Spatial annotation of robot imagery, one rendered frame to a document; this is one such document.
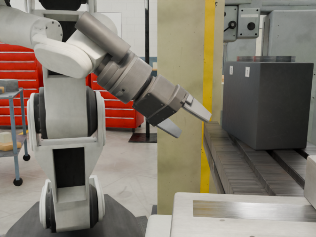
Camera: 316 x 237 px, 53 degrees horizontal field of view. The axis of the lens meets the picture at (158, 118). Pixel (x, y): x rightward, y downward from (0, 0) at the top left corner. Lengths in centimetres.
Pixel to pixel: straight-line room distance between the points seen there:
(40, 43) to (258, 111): 45
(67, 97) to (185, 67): 134
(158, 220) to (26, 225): 79
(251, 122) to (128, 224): 67
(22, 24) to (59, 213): 59
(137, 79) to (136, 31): 890
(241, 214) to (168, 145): 190
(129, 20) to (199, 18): 748
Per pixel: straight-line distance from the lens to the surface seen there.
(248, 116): 74
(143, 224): 156
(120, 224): 122
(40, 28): 63
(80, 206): 102
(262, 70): 69
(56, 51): 58
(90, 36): 56
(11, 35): 68
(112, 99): 499
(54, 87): 84
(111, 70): 57
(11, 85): 349
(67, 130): 86
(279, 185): 54
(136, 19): 950
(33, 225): 129
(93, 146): 89
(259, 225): 27
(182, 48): 208
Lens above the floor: 116
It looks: 11 degrees down
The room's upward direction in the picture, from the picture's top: straight up
